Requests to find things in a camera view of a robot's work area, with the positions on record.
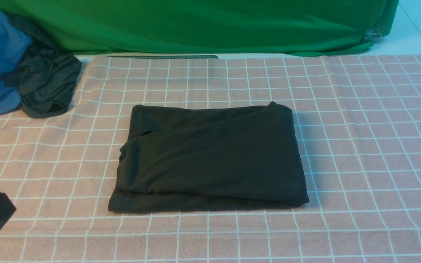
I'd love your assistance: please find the dark gray long-sleeved shirt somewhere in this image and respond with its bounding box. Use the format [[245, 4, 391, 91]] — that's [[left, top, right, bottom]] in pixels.
[[107, 102, 309, 214]]

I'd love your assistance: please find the green backdrop cloth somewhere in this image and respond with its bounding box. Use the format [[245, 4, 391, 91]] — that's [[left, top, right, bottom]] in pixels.
[[0, 0, 399, 57]]

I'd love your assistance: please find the pink grid tablecloth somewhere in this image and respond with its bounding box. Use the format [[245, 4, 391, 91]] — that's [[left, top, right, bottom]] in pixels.
[[0, 55, 421, 263]]

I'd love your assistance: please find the dark crumpled garment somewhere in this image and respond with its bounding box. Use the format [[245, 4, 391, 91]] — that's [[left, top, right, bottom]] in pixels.
[[3, 13, 82, 118]]

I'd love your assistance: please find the metal binder clip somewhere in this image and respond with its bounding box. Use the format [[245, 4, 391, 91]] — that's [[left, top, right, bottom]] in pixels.
[[364, 28, 382, 43]]

